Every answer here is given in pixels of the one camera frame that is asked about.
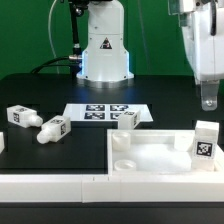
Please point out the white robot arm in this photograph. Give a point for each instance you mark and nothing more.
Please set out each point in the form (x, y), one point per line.
(105, 61)

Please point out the white left fence piece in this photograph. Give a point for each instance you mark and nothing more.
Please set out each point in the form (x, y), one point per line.
(2, 145)

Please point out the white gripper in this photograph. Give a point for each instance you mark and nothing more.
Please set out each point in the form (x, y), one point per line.
(203, 36)

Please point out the white square tabletop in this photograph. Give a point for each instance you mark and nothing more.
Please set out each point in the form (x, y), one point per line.
(158, 152)

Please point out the black camera pole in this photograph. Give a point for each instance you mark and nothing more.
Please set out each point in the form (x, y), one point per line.
(77, 8)

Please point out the white front fence bar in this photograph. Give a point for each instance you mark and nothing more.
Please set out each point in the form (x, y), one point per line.
(199, 187)

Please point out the white marker base sheet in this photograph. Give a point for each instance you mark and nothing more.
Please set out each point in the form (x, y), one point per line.
(104, 112)

